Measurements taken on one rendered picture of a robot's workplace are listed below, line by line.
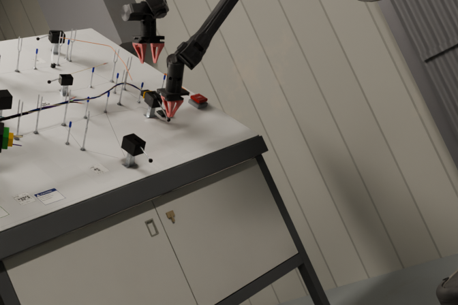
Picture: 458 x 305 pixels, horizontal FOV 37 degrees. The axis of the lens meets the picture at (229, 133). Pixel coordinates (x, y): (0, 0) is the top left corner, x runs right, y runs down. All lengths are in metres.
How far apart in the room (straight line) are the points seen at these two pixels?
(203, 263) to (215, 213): 0.20
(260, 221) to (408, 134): 1.17
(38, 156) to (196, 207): 0.55
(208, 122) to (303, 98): 1.16
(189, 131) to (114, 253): 0.63
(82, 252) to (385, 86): 1.91
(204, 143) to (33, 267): 0.82
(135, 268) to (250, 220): 0.55
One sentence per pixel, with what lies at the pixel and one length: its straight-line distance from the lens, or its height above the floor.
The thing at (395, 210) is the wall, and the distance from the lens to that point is 3.62.
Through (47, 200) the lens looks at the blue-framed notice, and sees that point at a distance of 2.07.
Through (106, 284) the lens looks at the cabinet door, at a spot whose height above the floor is 0.62.
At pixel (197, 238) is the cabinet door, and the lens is 2.34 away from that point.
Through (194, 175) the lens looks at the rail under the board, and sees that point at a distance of 2.36.
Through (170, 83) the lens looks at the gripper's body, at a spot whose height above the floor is 1.15.
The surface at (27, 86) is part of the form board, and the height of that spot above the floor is 1.38.
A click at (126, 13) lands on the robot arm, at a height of 1.44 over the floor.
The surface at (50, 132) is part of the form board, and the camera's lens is 2.39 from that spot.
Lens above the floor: 0.71
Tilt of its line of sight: 5 degrees up
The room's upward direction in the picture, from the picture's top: 24 degrees counter-clockwise
